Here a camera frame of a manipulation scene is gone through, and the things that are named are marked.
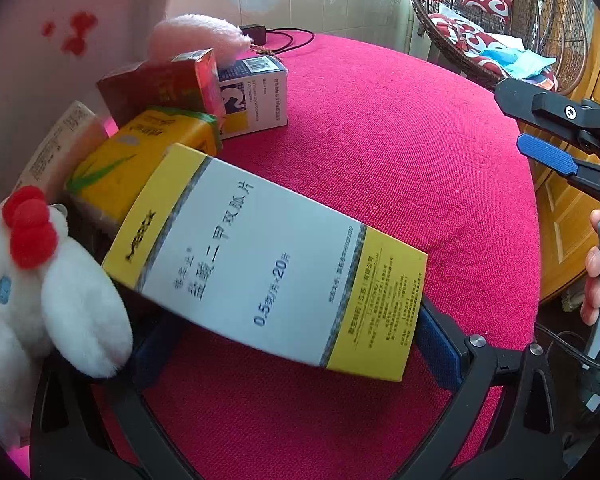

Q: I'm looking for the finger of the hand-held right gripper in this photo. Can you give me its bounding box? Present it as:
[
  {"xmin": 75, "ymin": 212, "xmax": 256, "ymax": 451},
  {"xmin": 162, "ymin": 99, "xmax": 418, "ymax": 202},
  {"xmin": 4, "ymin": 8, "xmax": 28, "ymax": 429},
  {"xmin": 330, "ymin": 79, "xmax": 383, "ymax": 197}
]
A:
[
  {"xmin": 517, "ymin": 134, "xmax": 600, "ymax": 201},
  {"xmin": 494, "ymin": 76, "xmax": 600, "ymax": 136}
]

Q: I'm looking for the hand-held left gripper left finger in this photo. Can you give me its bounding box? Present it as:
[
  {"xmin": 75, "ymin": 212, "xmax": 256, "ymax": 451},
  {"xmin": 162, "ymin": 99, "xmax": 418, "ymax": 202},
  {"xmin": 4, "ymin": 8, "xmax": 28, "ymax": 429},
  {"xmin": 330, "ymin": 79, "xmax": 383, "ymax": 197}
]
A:
[{"xmin": 29, "ymin": 305, "xmax": 216, "ymax": 480}]

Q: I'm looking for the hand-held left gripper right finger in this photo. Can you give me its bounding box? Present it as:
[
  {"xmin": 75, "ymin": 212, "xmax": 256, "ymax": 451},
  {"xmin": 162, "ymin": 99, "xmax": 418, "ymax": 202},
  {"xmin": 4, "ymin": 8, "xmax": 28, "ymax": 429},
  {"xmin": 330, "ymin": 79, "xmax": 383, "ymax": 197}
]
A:
[{"xmin": 405, "ymin": 300, "xmax": 568, "ymax": 480}]

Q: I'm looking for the white plush toy red bow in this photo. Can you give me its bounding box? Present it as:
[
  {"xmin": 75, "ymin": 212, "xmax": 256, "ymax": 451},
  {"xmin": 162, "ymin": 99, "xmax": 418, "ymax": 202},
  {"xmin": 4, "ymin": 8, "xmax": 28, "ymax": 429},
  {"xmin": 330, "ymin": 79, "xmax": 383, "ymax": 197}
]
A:
[{"xmin": 0, "ymin": 185, "xmax": 133, "ymax": 453}]

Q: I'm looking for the yellow tissue pack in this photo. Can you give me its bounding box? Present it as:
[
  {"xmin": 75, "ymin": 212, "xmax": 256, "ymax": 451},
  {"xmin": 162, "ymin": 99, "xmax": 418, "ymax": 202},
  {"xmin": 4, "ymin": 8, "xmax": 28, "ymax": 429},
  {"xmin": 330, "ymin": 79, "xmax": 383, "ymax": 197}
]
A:
[{"xmin": 65, "ymin": 106, "xmax": 224, "ymax": 233}]

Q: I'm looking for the cream pink box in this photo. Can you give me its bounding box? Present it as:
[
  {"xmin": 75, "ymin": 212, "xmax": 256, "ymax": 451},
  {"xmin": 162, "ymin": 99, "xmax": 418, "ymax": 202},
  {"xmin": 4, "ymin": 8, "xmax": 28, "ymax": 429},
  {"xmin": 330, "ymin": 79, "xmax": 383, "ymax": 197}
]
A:
[{"xmin": 15, "ymin": 101, "xmax": 111, "ymax": 201}]

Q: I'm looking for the red box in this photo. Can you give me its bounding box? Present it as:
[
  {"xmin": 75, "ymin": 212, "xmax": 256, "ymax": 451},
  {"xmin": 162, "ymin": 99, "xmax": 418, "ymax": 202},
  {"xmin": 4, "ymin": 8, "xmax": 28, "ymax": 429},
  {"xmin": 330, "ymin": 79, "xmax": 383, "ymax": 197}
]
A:
[{"xmin": 96, "ymin": 48, "xmax": 226, "ymax": 131}]

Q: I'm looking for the white blue yellow medicine box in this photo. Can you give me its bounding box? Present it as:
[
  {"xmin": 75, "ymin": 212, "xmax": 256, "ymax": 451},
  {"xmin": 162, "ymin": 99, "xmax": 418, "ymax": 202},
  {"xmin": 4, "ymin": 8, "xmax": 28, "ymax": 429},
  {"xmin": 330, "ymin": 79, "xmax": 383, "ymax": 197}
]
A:
[{"xmin": 215, "ymin": 55, "xmax": 289, "ymax": 140}]

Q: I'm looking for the white cardboard tray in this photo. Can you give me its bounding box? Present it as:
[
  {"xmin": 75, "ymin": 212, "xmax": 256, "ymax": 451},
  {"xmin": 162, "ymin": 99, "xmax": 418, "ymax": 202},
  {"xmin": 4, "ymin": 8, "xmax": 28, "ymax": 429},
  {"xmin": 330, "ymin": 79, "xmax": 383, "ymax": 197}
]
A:
[{"xmin": 0, "ymin": 0, "xmax": 181, "ymax": 221}]

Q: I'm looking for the pink plush toy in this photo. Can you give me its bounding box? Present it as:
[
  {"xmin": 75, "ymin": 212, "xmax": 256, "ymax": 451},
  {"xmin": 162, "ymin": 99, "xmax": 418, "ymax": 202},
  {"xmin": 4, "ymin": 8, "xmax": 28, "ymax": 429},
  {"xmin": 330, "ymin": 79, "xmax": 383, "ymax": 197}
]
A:
[{"xmin": 147, "ymin": 14, "xmax": 251, "ymax": 68}]

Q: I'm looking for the person's right hand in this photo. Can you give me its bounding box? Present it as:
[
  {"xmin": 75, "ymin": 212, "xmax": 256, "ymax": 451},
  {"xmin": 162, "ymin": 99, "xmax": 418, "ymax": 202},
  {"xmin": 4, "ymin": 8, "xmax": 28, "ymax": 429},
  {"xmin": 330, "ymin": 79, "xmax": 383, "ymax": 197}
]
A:
[{"xmin": 581, "ymin": 208, "xmax": 600, "ymax": 329}]

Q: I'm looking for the blue cloth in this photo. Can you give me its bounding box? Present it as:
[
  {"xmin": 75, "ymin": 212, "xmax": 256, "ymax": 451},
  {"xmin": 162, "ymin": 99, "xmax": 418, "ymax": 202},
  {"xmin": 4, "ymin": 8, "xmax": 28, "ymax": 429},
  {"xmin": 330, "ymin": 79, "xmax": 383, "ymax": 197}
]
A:
[{"xmin": 480, "ymin": 46, "xmax": 556, "ymax": 78}]

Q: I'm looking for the wooden cabinet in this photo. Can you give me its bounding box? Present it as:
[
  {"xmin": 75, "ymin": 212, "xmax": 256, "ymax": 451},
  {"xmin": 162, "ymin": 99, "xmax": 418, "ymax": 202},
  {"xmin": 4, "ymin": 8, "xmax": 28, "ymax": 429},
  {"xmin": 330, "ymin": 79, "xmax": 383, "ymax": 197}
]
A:
[{"xmin": 530, "ymin": 0, "xmax": 600, "ymax": 306}]

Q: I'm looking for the red white seat cushion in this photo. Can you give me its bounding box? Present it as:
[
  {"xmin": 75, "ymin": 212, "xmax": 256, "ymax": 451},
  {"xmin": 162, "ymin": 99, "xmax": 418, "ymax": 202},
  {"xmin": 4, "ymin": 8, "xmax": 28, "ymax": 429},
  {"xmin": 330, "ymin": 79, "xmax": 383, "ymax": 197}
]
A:
[{"xmin": 427, "ymin": 12, "xmax": 558, "ymax": 88}]

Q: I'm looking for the red white patterned pillow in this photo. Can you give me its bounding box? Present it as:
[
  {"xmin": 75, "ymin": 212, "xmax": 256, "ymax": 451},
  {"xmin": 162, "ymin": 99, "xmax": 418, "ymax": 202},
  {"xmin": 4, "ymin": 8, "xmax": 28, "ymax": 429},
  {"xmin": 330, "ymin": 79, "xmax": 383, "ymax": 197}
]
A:
[{"xmin": 462, "ymin": 0, "xmax": 513, "ymax": 23}]

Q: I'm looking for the red tablecloth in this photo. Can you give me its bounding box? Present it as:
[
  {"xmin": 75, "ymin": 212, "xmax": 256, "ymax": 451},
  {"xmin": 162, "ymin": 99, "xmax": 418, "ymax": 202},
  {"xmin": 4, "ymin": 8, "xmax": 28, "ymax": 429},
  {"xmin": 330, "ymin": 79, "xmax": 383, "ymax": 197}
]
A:
[{"xmin": 90, "ymin": 32, "xmax": 541, "ymax": 480}]

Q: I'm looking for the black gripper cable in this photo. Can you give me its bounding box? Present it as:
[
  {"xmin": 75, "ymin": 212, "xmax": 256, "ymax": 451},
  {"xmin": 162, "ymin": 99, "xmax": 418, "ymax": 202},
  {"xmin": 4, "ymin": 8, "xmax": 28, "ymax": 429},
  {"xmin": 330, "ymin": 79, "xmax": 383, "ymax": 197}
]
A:
[{"xmin": 535, "ymin": 322, "xmax": 600, "ymax": 376}]

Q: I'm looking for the black charger cable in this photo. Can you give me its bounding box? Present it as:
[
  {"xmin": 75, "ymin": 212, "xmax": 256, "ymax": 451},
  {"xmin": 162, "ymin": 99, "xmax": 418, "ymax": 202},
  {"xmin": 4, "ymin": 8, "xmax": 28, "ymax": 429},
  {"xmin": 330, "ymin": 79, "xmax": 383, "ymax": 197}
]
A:
[{"xmin": 252, "ymin": 27, "xmax": 315, "ymax": 56}]

